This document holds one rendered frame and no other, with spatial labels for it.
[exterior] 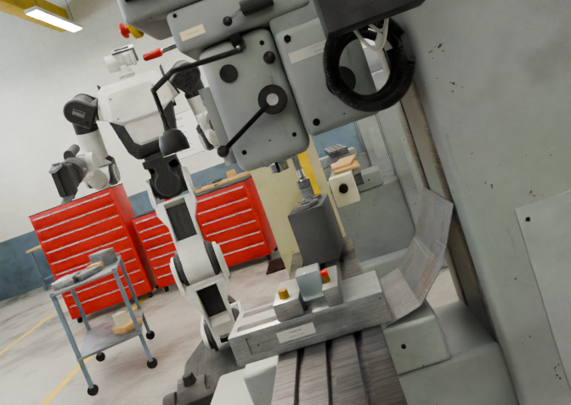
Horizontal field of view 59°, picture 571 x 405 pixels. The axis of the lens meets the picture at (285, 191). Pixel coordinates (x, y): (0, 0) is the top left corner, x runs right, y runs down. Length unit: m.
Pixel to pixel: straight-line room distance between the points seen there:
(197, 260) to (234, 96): 0.87
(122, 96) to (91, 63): 9.29
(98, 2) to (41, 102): 2.36
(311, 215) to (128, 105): 0.83
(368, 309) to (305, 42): 0.62
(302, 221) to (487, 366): 0.69
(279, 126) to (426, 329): 0.60
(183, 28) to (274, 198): 1.96
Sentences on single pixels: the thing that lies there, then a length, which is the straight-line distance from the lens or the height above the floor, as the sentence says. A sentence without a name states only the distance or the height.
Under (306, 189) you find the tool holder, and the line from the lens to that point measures 1.78.
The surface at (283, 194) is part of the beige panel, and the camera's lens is 3.10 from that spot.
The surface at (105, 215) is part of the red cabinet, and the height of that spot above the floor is 1.16.
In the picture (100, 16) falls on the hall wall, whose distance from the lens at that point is 11.36.
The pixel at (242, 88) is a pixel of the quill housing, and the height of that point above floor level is 1.51.
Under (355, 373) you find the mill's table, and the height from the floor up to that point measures 0.93.
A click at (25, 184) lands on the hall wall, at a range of 12.03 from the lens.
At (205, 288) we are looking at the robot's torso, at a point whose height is 0.91.
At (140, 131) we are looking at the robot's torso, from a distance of 2.03.
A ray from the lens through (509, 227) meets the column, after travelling 1.21.
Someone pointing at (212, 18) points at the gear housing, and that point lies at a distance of 1.27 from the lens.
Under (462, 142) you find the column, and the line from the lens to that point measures 1.16.
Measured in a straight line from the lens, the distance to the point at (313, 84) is 1.22.
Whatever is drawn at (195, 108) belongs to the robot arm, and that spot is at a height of 1.58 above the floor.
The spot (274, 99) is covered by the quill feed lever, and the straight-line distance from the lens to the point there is 1.21.
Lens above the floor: 1.38
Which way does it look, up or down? 6 degrees down
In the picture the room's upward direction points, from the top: 20 degrees counter-clockwise
